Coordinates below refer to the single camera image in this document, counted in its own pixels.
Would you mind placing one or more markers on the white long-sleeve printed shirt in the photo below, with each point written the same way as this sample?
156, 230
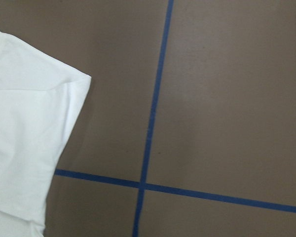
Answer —
40, 101

